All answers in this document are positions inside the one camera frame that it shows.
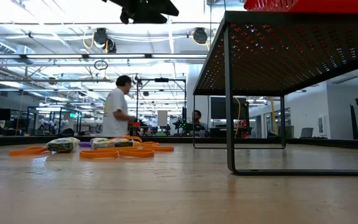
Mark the yellow hanging cable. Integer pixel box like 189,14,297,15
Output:
233,96,242,139

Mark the black aluminium table frame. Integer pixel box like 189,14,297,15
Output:
0,135,358,152

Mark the yellow pole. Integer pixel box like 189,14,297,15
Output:
268,96,278,135

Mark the yellow packet with grey end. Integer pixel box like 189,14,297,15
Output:
46,136,81,154

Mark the hanging black cable ring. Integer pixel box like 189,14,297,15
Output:
93,59,109,71

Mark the black ceiling cable reel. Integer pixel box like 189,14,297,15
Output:
192,27,209,45
93,27,109,46

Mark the grey chair back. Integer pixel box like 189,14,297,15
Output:
300,127,314,139

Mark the person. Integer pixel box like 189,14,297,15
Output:
188,109,208,137
101,74,136,137

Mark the red plastic mesh basket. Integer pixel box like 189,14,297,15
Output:
243,0,358,14

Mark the black background station frame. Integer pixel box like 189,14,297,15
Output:
135,77,188,138

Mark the white panel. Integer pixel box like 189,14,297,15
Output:
157,110,169,127

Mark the black ceiling fixture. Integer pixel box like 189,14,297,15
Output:
105,37,117,54

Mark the black perforated metal shelf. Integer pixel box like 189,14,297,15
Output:
193,11,358,177

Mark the black framed workstation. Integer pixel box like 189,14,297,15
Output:
25,106,83,136

